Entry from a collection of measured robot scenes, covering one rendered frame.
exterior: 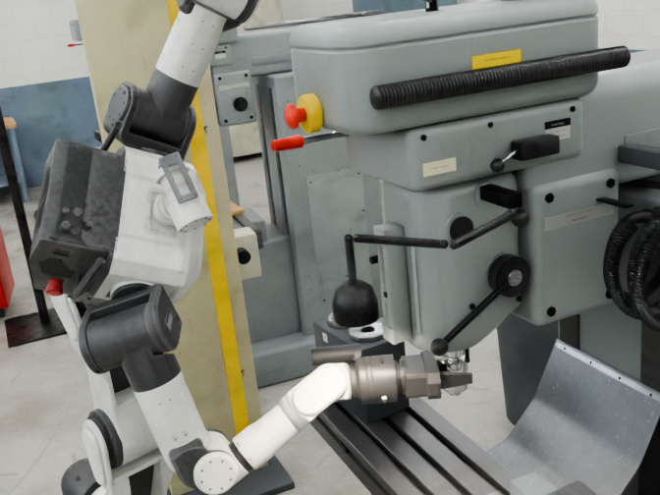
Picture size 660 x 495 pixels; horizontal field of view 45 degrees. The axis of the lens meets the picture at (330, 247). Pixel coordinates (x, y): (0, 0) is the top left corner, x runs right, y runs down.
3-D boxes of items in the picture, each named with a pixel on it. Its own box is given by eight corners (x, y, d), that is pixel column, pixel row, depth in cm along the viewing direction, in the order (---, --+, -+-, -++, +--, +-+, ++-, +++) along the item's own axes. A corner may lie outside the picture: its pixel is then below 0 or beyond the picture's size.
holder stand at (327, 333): (367, 424, 183) (359, 346, 176) (319, 389, 201) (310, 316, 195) (410, 407, 188) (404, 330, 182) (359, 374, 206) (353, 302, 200)
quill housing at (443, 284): (438, 372, 134) (426, 189, 124) (382, 331, 152) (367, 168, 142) (531, 343, 141) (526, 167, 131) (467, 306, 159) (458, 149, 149)
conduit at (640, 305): (638, 349, 127) (640, 225, 121) (571, 316, 141) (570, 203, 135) (723, 320, 134) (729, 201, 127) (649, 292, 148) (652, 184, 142)
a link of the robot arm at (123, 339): (112, 403, 137) (80, 332, 134) (127, 380, 146) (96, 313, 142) (175, 382, 136) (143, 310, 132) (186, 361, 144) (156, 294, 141)
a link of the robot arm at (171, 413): (184, 513, 139) (133, 402, 134) (178, 480, 151) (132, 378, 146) (245, 484, 141) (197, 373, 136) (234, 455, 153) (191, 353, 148)
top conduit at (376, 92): (381, 111, 111) (379, 86, 110) (367, 109, 114) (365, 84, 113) (632, 68, 127) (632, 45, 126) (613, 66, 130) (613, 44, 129)
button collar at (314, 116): (313, 136, 122) (308, 96, 120) (299, 131, 128) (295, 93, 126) (325, 134, 123) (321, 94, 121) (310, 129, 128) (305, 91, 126)
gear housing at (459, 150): (413, 195, 121) (409, 131, 118) (346, 170, 143) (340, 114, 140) (587, 156, 133) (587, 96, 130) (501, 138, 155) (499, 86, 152)
